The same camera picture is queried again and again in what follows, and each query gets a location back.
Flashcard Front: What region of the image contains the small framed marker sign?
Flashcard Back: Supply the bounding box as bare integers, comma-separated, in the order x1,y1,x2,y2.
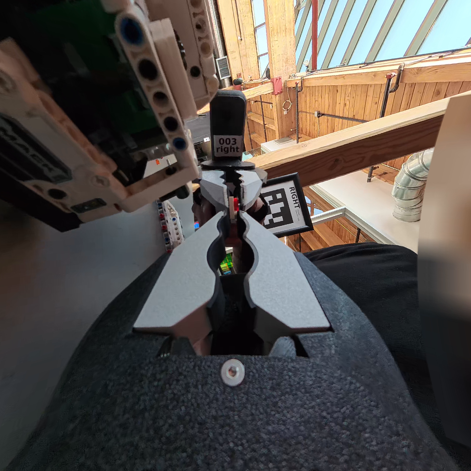
259,172,314,237

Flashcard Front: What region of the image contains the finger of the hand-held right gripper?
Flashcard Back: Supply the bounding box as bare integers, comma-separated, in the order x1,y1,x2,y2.
200,171,231,212
238,174,265,212

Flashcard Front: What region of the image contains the white lego beam assembly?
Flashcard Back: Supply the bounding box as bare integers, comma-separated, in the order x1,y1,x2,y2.
157,200,185,254

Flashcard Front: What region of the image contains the green white lego truck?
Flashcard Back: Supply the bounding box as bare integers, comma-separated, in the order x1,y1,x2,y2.
0,0,221,233

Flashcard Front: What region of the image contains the red pipe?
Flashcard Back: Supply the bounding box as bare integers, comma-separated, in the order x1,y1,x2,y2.
311,0,319,70

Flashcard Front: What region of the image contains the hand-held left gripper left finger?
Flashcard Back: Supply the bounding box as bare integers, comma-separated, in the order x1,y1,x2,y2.
133,212,226,355

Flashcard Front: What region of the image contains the person's right forearm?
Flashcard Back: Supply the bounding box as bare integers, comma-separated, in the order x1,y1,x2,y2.
305,244,422,424

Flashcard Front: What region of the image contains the person's right hand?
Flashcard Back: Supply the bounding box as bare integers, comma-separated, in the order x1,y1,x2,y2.
191,193,270,246

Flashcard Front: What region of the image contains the wooden beam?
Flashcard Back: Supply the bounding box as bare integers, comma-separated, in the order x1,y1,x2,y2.
254,96,451,188

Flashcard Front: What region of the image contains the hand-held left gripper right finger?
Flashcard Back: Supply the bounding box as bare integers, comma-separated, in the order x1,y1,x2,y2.
238,212,332,354

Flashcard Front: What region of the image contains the silver metal duct elbow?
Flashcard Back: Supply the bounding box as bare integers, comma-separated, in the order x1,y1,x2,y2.
391,148,435,222

